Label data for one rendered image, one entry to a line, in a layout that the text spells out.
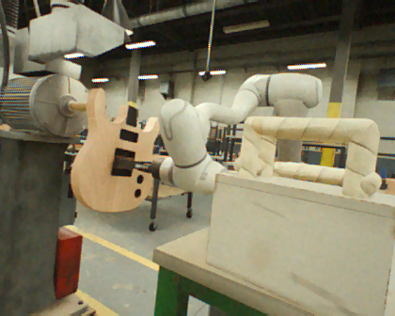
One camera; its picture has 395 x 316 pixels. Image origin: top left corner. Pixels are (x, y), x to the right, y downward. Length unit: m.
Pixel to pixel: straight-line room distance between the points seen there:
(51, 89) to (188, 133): 0.68
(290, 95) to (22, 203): 1.20
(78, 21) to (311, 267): 0.87
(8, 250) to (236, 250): 1.13
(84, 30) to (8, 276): 1.06
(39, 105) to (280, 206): 0.97
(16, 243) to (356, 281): 1.26
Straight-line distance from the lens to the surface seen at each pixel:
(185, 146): 0.67
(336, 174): 0.59
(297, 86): 1.10
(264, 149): 0.54
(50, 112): 1.18
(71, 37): 0.96
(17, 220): 1.37
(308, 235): 0.43
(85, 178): 0.91
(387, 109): 11.79
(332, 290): 0.45
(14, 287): 1.49
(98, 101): 0.93
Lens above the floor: 1.15
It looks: 3 degrees down
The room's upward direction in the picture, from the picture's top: 6 degrees clockwise
